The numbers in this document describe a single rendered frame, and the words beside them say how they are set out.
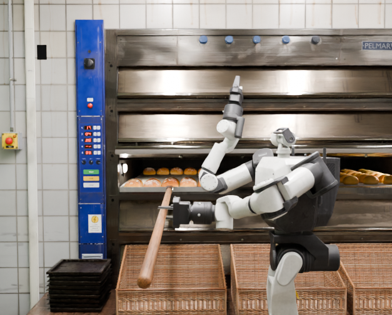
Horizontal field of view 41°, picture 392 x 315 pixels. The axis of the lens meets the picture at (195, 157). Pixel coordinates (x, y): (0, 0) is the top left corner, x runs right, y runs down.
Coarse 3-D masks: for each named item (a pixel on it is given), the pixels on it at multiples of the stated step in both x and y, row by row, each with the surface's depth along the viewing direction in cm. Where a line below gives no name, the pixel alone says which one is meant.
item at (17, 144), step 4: (4, 132) 301; (8, 132) 301; (12, 132) 301; (16, 132) 301; (20, 132) 304; (4, 136) 301; (8, 136) 301; (12, 136) 301; (16, 136) 301; (20, 136) 304; (4, 140) 301; (16, 140) 301; (20, 140) 304; (4, 144) 301; (8, 144) 301; (12, 144) 301; (16, 144) 301; (20, 144) 304; (4, 148) 301; (8, 148) 301; (12, 148) 301; (16, 148) 301; (20, 148) 304
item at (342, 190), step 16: (128, 192) 310; (144, 192) 310; (160, 192) 310; (176, 192) 310; (192, 192) 310; (208, 192) 311; (240, 192) 311; (352, 192) 311; (368, 192) 312; (384, 192) 312
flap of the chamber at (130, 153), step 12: (120, 156) 308; (132, 156) 309; (144, 156) 309; (156, 156) 309; (168, 156) 310; (192, 156) 310; (204, 156) 311; (228, 156) 311; (240, 156) 312; (252, 156) 312; (276, 156) 312; (336, 156) 314; (348, 156) 314; (360, 156) 315
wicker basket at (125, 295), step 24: (168, 264) 306; (192, 264) 306; (216, 264) 307; (120, 288) 275; (168, 288) 263; (192, 288) 263; (216, 288) 264; (120, 312) 263; (144, 312) 263; (168, 312) 271; (192, 312) 264; (216, 312) 265
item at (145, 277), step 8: (168, 192) 260; (168, 200) 236; (160, 216) 189; (160, 224) 173; (160, 232) 161; (152, 240) 149; (160, 240) 154; (152, 248) 138; (152, 256) 130; (144, 264) 122; (152, 264) 123; (144, 272) 114; (152, 272) 118; (144, 280) 112; (144, 288) 112
